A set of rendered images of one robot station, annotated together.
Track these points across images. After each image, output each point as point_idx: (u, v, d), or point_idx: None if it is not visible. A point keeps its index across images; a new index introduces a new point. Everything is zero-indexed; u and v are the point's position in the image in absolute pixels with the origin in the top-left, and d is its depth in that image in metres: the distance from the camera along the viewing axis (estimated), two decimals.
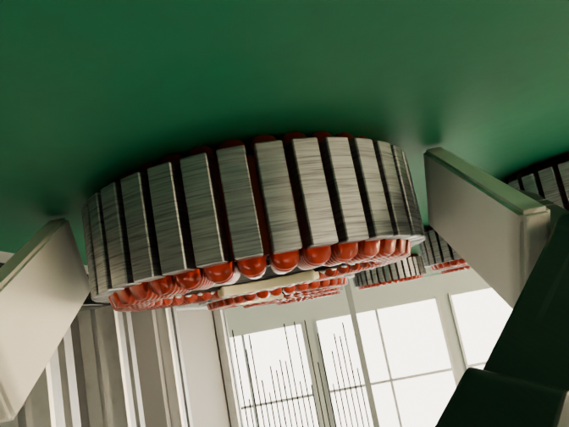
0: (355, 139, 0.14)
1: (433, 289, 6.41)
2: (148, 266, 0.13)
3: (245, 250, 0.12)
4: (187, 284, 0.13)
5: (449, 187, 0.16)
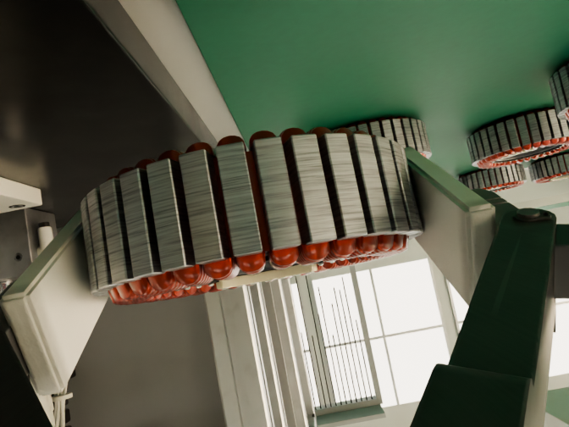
0: (353, 135, 0.14)
1: None
2: (147, 263, 0.13)
3: (245, 246, 0.12)
4: (187, 280, 0.13)
5: (414, 185, 0.17)
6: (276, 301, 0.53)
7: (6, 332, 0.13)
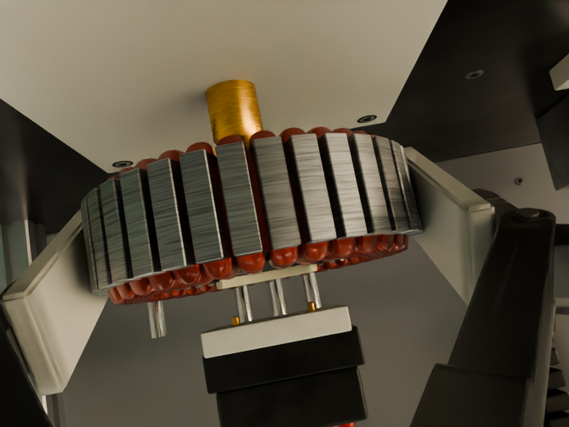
0: (353, 135, 0.14)
1: None
2: (147, 262, 0.13)
3: (245, 246, 0.12)
4: (187, 280, 0.13)
5: (414, 185, 0.17)
6: None
7: (7, 332, 0.13)
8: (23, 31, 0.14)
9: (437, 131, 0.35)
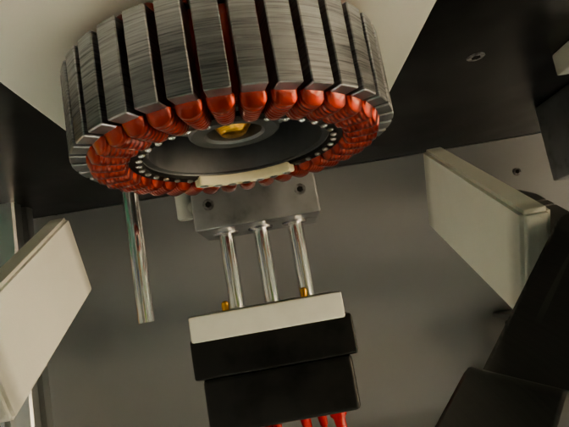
0: None
1: None
2: (121, 102, 0.14)
3: (214, 82, 0.13)
4: (159, 122, 0.14)
5: (449, 187, 0.16)
6: None
7: None
8: None
9: (435, 118, 0.35)
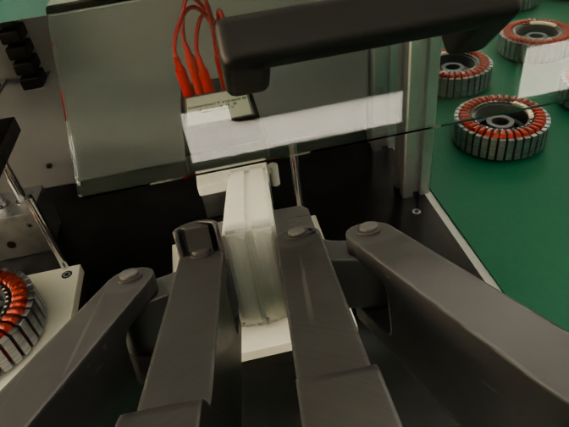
0: None
1: None
2: None
3: None
4: None
5: (250, 202, 0.19)
6: None
7: (228, 263, 0.14)
8: None
9: (127, 217, 0.59)
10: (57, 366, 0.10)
